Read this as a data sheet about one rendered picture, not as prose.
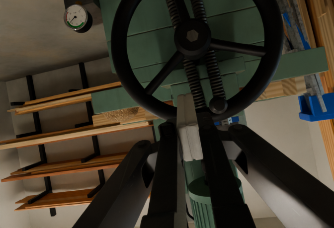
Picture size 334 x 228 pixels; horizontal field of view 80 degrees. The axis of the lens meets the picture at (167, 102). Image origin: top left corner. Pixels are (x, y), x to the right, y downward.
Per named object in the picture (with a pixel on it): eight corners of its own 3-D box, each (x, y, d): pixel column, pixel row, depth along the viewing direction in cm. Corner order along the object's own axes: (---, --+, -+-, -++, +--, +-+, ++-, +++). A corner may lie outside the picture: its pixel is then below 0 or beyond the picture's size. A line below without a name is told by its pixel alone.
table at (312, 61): (359, 32, 38) (365, 63, 38) (285, 62, 68) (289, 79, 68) (67, 91, 46) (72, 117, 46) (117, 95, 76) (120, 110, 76)
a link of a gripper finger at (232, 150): (201, 146, 12) (251, 138, 12) (195, 113, 17) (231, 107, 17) (205, 166, 13) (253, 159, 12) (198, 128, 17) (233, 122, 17)
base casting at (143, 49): (276, 0, 49) (284, 38, 49) (231, 54, 106) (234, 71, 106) (104, 41, 55) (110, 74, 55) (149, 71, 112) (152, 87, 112)
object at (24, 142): (151, 32, 245) (187, 226, 243) (161, 43, 300) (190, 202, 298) (-25, 77, 296) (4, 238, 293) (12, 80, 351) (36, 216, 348)
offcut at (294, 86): (303, 75, 51) (306, 92, 51) (290, 78, 55) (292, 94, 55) (294, 77, 50) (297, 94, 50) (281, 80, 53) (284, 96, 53)
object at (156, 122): (173, 115, 84) (178, 143, 84) (175, 114, 91) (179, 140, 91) (151, 119, 85) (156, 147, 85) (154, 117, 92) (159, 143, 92)
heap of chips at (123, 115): (128, 108, 55) (130, 121, 55) (141, 106, 69) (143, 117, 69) (97, 114, 56) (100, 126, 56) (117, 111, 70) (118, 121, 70)
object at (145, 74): (273, 39, 49) (276, 55, 49) (249, 57, 70) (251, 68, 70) (118, 72, 54) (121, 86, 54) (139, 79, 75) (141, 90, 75)
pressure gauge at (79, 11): (83, -7, 48) (89, 26, 48) (91, 1, 52) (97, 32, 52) (59, -1, 49) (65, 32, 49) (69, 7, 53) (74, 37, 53)
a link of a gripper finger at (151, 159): (183, 169, 13) (139, 176, 13) (182, 131, 18) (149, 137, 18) (178, 150, 12) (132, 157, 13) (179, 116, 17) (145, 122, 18)
